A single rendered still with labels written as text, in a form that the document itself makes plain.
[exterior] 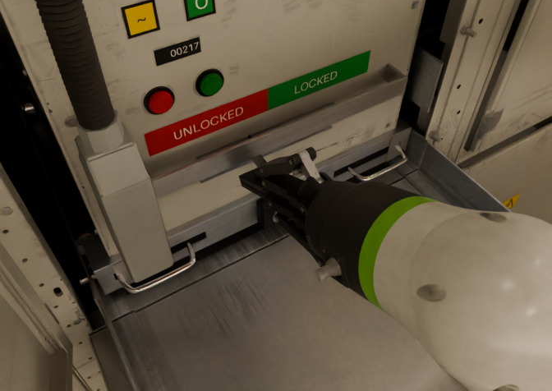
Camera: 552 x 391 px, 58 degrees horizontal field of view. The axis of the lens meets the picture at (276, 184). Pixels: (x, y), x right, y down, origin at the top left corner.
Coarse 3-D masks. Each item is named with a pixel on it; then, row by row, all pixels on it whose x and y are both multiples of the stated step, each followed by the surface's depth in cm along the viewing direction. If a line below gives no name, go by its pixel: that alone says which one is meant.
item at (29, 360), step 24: (24, 288) 53; (0, 312) 53; (48, 312) 59; (0, 336) 51; (24, 336) 58; (0, 360) 50; (24, 360) 56; (48, 360) 64; (72, 360) 65; (0, 384) 49; (24, 384) 55; (48, 384) 63
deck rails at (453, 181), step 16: (432, 160) 82; (448, 160) 79; (416, 176) 86; (432, 176) 84; (448, 176) 80; (464, 176) 77; (432, 192) 83; (448, 192) 82; (464, 192) 79; (480, 192) 76; (464, 208) 80; (480, 208) 77; (496, 208) 74; (128, 320) 68; (112, 336) 59; (128, 336) 66; (144, 336) 66; (128, 352) 65; (144, 352) 65; (128, 368) 57; (144, 368) 63; (160, 368) 63; (144, 384) 62; (160, 384) 62
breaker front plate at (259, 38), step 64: (0, 0) 39; (128, 0) 45; (256, 0) 52; (320, 0) 57; (384, 0) 62; (128, 64) 49; (192, 64) 53; (256, 64) 58; (320, 64) 63; (384, 64) 70; (64, 128) 50; (128, 128) 54; (256, 128) 65; (384, 128) 81; (192, 192) 66
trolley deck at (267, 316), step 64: (256, 256) 75; (192, 320) 68; (256, 320) 68; (320, 320) 68; (384, 320) 68; (128, 384) 62; (192, 384) 62; (256, 384) 62; (320, 384) 62; (384, 384) 62; (448, 384) 62
